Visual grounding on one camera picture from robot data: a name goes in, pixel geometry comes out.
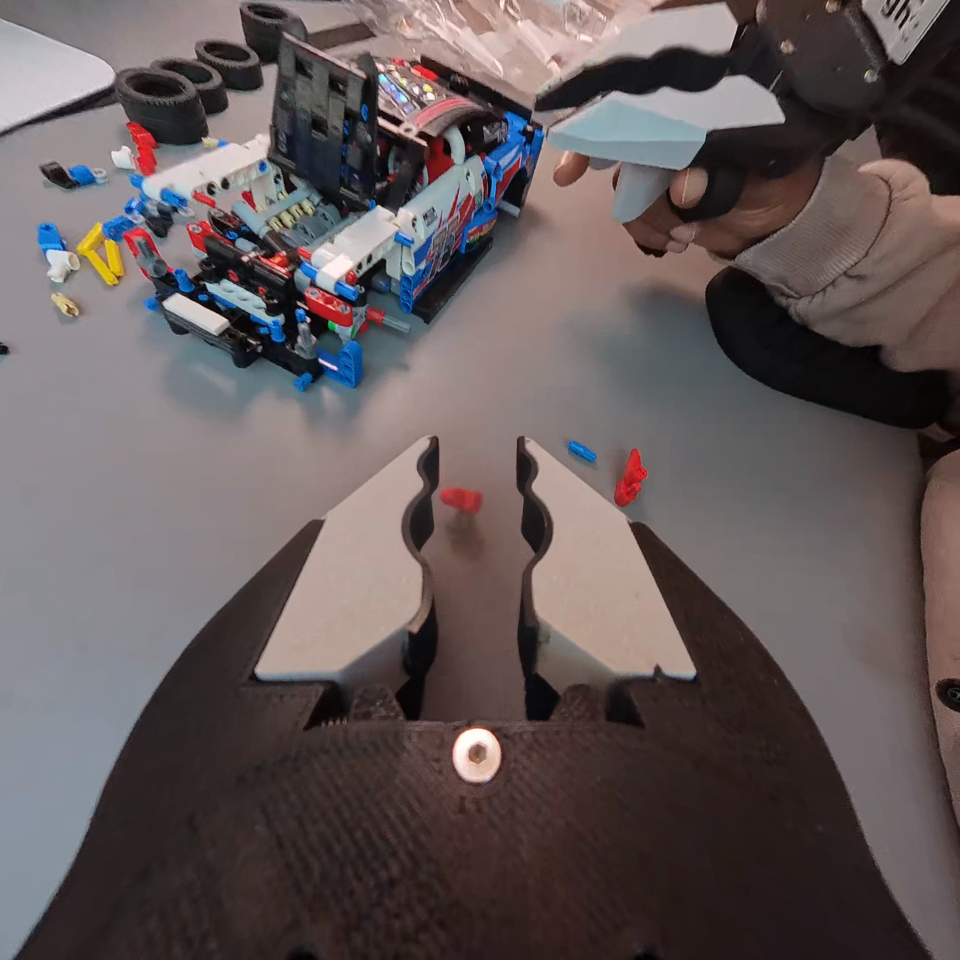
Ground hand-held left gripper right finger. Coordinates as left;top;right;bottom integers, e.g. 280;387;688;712
516;435;699;687

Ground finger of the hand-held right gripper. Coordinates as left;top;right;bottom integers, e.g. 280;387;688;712
534;6;741;115
547;75;787;171

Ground red angled brick piece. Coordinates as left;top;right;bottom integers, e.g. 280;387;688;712
125;120;160;178

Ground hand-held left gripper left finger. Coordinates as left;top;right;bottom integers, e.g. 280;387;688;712
253;435;441;695

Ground holographic sticker sheet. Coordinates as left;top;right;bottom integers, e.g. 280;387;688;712
373;56;459;117

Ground person's right forearm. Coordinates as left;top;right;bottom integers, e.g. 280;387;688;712
731;157;960;376

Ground toy brick race car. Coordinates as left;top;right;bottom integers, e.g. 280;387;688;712
142;33;546;393

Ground grey desk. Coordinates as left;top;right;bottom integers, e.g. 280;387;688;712
0;0;960;960

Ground clear plastic bag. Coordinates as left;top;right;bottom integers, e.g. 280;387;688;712
330;0;665;102

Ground black toy tyre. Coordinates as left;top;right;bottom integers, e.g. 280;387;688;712
114;66;209;147
150;57;230;116
193;39;265;93
238;1;309;63

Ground person's beige hoodie torso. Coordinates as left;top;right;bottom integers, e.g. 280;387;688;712
918;427;960;826

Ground person's right hand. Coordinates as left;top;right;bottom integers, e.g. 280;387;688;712
553;150;826;260

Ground red long brick connector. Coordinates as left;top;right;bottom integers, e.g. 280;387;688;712
613;447;648;508

